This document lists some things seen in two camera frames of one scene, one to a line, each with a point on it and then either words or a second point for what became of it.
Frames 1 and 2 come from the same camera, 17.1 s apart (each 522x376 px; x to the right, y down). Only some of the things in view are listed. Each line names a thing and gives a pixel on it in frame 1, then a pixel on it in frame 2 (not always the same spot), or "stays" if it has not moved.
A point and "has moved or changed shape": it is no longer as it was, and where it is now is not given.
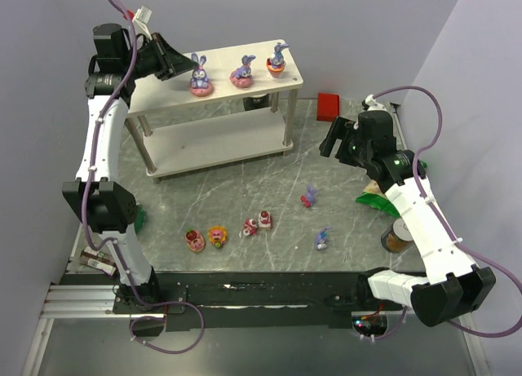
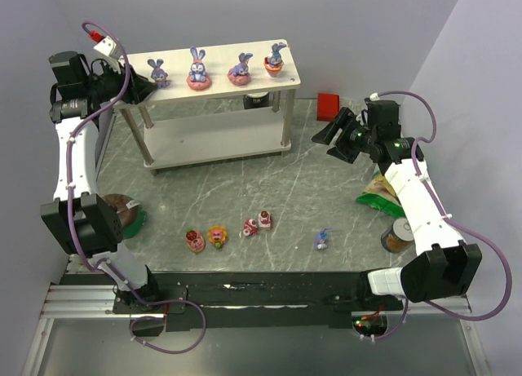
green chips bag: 374,196 stays
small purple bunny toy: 320,239 stays
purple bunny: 276,64 stays
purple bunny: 241,77 stays
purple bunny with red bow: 308,198 has moved or changed shape
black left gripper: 161,59 to 126,85
